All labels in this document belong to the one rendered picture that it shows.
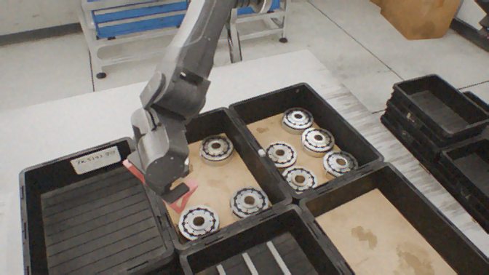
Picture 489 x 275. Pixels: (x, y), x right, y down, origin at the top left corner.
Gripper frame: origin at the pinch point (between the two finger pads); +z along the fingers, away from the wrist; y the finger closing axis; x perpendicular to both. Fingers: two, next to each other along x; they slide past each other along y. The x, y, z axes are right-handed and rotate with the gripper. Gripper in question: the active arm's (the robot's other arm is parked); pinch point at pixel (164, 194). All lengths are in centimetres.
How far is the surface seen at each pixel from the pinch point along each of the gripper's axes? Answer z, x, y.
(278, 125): 21, 53, -11
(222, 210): 22.9, 16.5, -0.7
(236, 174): 22.2, 28.0, -6.3
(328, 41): 92, 257, -100
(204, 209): 20.0, 12.1, -3.0
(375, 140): 33, 85, 14
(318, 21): 90, 284, -130
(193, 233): 20.3, 5.6, 0.5
